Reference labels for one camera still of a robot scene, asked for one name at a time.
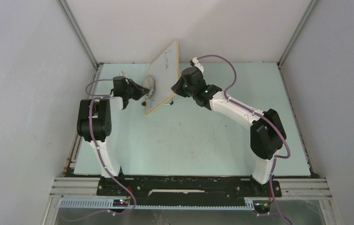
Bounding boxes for silver mesh sponge eraser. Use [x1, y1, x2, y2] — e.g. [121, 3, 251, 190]
[142, 75, 155, 106]

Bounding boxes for wood framed whiteboard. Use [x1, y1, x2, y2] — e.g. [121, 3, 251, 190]
[145, 39, 180, 115]

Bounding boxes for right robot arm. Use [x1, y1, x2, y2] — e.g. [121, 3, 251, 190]
[171, 67, 286, 196]

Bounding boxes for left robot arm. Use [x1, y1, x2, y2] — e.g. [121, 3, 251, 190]
[77, 75, 155, 195]

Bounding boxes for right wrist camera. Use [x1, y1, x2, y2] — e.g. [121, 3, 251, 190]
[189, 57, 204, 73]

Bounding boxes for black metal base rail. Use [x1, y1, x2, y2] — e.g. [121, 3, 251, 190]
[97, 175, 282, 206]

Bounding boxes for slotted cable duct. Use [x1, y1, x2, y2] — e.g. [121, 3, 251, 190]
[59, 198, 254, 210]

